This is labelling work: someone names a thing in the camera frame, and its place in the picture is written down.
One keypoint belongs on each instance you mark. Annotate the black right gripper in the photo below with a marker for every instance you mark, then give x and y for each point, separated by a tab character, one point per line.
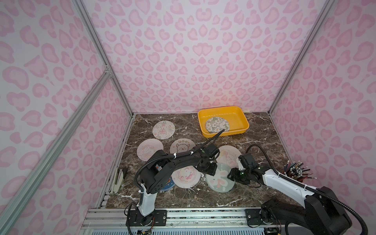
236	175

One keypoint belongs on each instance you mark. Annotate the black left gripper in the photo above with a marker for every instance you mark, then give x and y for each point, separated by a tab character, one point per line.
208	166

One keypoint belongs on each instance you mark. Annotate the pink unicorn moon coaster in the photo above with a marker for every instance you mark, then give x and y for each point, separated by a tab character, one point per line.
229	155

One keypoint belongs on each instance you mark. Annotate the green bunny coaster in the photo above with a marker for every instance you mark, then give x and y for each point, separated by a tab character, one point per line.
220	182

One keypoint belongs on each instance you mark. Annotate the white butterfly pattern coaster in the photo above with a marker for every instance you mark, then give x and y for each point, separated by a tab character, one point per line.
217	124

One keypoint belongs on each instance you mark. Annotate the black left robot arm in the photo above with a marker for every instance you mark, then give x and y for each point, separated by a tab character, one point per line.
154	174

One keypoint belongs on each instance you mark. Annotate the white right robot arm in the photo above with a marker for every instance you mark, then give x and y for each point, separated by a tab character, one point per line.
318	211

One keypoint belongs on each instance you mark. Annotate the yellow plastic storage box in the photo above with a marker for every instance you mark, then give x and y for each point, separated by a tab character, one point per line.
231	119

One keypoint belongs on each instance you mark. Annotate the pink rainbow horse coaster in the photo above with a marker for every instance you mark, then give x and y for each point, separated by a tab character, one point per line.
186	177

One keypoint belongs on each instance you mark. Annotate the white alpaca coaster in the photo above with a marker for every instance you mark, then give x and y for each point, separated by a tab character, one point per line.
181	145

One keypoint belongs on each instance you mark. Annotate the blue car coaster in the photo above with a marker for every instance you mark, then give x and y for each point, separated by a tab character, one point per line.
169	185

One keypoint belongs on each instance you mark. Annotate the red pen cup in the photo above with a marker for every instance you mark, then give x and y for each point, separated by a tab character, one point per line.
292	173

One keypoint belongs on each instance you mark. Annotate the white butterfly doodle coaster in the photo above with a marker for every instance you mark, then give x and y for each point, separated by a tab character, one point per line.
163	130

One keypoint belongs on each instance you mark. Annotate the pink rainbow unicorn coaster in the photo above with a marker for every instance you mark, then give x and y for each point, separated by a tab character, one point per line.
147	148

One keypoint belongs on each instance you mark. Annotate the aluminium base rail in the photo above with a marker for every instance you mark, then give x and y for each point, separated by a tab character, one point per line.
187	221

